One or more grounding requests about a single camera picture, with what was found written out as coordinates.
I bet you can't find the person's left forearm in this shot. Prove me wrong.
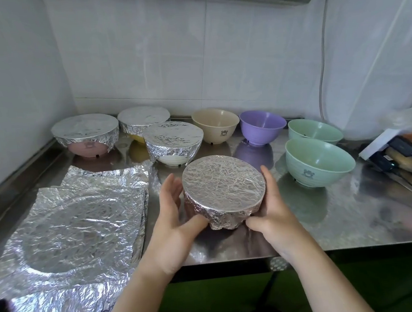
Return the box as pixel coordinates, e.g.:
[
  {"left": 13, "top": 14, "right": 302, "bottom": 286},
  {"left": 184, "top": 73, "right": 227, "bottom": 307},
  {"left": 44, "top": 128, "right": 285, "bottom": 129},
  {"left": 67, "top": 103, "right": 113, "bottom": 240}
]
[{"left": 82, "top": 258, "right": 181, "bottom": 312}]

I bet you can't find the person's right forearm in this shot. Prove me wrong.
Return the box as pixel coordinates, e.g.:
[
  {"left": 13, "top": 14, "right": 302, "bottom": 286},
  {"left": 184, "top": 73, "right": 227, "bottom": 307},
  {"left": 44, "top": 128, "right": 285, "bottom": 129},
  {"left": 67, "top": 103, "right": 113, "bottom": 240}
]
[{"left": 274, "top": 232, "right": 378, "bottom": 312}]

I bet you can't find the white wall cable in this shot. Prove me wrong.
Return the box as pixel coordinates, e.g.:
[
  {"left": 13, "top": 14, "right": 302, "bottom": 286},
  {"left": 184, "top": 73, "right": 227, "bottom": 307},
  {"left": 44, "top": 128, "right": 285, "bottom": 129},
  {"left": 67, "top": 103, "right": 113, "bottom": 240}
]
[{"left": 308, "top": 0, "right": 344, "bottom": 122}]

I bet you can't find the green bowl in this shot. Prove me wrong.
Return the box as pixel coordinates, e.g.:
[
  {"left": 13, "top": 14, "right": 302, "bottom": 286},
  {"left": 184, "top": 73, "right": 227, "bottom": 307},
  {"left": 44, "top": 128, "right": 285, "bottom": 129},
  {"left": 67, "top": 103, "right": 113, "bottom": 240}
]
[
  {"left": 284, "top": 132, "right": 358, "bottom": 191},
  {"left": 287, "top": 114, "right": 345, "bottom": 150}
]

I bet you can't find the foil-covered white bowl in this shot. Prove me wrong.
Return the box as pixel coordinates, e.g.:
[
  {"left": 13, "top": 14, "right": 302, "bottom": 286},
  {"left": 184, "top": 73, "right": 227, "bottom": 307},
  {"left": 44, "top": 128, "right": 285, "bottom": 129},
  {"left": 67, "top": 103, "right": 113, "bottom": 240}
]
[{"left": 142, "top": 118, "right": 207, "bottom": 169}]

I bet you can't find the purple bowl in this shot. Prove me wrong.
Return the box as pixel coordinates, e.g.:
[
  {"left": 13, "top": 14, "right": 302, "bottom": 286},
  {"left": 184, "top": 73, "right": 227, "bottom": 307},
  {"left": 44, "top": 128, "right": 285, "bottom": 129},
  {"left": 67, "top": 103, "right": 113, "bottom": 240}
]
[{"left": 238, "top": 107, "right": 290, "bottom": 148}]

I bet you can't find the foil-covered yellow bowl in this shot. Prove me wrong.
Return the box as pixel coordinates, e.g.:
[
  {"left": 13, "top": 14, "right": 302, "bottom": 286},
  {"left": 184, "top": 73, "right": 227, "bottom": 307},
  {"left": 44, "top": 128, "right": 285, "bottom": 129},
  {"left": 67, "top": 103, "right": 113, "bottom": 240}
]
[{"left": 116, "top": 103, "right": 173, "bottom": 147}]

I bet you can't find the person's right hand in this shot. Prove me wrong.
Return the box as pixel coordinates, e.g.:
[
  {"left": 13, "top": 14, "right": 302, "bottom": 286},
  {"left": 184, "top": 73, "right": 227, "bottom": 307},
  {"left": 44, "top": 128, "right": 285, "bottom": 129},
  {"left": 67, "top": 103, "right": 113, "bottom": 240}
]
[{"left": 240, "top": 161, "right": 310, "bottom": 264}]

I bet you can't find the white rectangular box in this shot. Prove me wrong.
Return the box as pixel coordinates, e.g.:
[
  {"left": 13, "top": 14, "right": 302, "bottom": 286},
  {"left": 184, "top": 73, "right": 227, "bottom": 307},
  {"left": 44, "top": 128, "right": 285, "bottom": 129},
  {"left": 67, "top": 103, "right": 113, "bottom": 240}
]
[{"left": 357, "top": 127, "right": 403, "bottom": 161}]

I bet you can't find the black power bank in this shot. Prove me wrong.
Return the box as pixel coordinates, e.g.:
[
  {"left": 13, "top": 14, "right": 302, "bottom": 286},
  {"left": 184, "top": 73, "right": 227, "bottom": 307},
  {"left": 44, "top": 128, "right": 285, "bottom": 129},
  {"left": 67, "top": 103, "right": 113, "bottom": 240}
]
[{"left": 388, "top": 135, "right": 412, "bottom": 159}]

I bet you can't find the white plastic sheet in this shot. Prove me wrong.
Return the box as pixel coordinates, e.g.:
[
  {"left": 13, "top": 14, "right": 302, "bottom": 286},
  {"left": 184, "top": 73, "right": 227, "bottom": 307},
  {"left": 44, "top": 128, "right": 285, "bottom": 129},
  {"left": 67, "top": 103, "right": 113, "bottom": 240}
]
[{"left": 309, "top": 0, "right": 412, "bottom": 146}]

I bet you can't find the person's left hand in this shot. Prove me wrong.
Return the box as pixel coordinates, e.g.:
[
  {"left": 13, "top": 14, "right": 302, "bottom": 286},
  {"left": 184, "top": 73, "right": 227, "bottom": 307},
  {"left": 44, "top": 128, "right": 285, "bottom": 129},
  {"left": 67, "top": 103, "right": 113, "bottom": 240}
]
[{"left": 134, "top": 170, "right": 214, "bottom": 279}]

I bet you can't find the black charger device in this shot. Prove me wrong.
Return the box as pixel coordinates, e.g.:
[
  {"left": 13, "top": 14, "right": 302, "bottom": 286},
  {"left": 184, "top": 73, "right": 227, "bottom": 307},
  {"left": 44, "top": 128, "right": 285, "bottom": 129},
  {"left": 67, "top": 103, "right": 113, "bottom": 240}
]
[{"left": 369, "top": 149, "right": 400, "bottom": 174}]

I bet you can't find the foil-covered pink bowl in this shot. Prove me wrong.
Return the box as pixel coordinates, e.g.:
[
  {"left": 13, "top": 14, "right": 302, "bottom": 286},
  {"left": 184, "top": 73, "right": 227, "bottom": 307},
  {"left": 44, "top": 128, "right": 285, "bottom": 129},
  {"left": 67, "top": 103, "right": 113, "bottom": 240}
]
[{"left": 50, "top": 111, "right": 123, "bottom": 163}]

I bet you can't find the crumpled aluminium foil sheet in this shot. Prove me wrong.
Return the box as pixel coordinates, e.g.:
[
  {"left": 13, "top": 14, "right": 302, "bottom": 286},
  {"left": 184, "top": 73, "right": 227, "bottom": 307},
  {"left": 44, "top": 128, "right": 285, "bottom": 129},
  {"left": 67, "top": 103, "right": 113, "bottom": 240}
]
[
  {"left": 0, "top": 157, "right": 169, "bottom": 312},
  {"left": 0, "top": 176, "right": 159, "bottom": 302}
]

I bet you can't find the fully foil-wrapped bowl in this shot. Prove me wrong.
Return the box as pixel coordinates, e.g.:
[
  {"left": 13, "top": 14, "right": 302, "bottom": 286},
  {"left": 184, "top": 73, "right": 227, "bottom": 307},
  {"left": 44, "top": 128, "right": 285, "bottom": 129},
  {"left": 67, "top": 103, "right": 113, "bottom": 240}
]
[{"left": 179, "top": 150, "right": 271, "bottom": 234}]

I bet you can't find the beige bowl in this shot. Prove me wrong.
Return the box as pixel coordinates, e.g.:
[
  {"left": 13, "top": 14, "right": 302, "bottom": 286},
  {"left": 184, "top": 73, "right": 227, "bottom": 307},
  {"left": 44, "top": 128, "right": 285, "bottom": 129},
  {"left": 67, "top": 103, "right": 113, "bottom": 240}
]
[{"left": 191, "top": 106, "right": 242, "bottom": 148}]

